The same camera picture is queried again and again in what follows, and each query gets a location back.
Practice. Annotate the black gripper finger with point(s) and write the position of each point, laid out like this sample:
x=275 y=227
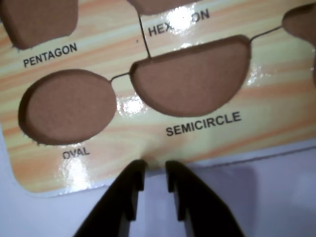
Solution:
x=197 y=197
x=116 y=197

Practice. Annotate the wooden shape puzzle board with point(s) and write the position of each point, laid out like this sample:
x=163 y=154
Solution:
x=197 y=143

